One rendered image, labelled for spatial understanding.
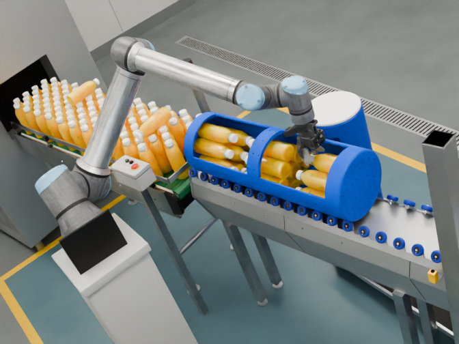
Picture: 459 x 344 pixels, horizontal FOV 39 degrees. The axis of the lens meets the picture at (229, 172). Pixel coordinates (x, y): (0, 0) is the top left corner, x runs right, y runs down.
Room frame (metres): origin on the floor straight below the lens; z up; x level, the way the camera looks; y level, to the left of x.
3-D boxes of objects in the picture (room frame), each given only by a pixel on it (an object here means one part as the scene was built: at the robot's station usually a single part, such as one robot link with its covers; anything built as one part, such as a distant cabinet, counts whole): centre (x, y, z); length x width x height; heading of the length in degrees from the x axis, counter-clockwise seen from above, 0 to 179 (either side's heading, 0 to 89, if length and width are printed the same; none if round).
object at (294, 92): (2.02, -0.33, 1.47); 0.10 x 0.09 x 0.12; 62
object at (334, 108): (2.54, -0.56, 1.03); 0.28 x 0.28 x 0.01
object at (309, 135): (2.02, -0.34, 1.30); 0.09 x 0.08 x 0.12; 35
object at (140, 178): (2.62, 0.43, 1.05); 0.20 x 0.10 x 0.10; 35
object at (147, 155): (2.73, 0.35, 1.00); 0.07 x 0.07 x 0.19
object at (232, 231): (2.52, 0.10, 0.31); 0.06 x 0.06 x 0.63; 35
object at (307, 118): (2.02, -0.34, 1.39); 0.10 x 0.09 x 0.05; 125
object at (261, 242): (2.60, -0.02, 0.31); 0.06 x 0.06 x 0.63; 35
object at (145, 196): (2.62, 0.43, 0.50); 0.04 x 0.04 x 1.00; 35
